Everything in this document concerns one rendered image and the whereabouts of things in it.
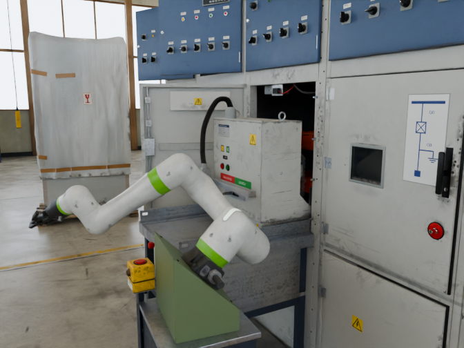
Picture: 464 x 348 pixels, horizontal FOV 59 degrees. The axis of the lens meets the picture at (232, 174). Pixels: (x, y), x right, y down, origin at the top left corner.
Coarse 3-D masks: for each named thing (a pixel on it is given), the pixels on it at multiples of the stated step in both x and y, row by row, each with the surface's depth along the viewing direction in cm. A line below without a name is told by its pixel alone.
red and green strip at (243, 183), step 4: (220, 176) 222; (224, 176) 217; (228, 176) 214; (232, 176) 210; (228, 180) 214; (232, 180) 210; (236, 180) 206; (240, 180) 202; (244, 180) 199; (240, 184) 203; (244, 184) 199; (248, 184) 196
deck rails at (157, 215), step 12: (192, 204) 229; (144, 216) 216; (156, 216) 219; (168, 216) 223; (180, 216) 226; (192, 216) 228; (264, 228) 187; (276, 228) 190; (288, 228) 193; (300, 228) 197; (192, 240) 170
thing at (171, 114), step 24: (144, 96) 233; (168, 96) 236; (192, 96) 235; (216, 96) 238; (240, 96) 243; (144, 120) 235; (168, 120) 238; (192, 120) 241; (144, 144) 235; (168, 144) 239; (192, 144) 241; (144, 168) 237; (168, 192) 245
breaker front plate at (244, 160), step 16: (240, 128) 198; (256, 128) 186; (224, 144) 214; (240, 144) 200; (256, 144) 187; (224, 160) 216; (240, 160) 201; (256, 160) 188; (240, 176) 202; (256, 176) 189; (256, 192) 190; (240, 208) 205; (256, 208) 191
